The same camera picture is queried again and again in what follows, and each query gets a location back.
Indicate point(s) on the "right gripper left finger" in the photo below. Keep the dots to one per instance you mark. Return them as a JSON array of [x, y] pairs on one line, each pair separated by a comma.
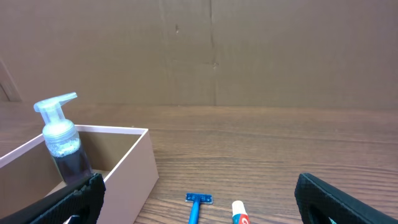
[[80, 202]]

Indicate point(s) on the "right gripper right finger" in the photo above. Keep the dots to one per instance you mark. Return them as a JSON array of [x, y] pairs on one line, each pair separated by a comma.
[[320, 202]]

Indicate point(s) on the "clear soap pump bottle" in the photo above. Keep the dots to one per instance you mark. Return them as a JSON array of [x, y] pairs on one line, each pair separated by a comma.
[[63, 140]]

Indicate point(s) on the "green red toothpaste tube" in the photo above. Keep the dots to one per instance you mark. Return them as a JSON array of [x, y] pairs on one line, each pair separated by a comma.
[[240, 215]]

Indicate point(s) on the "blue disposable razor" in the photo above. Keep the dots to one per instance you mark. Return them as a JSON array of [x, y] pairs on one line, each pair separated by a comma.
[[197, 200]]

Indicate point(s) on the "white cardboard box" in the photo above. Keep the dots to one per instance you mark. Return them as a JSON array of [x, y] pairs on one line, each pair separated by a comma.
[[124, 156]]

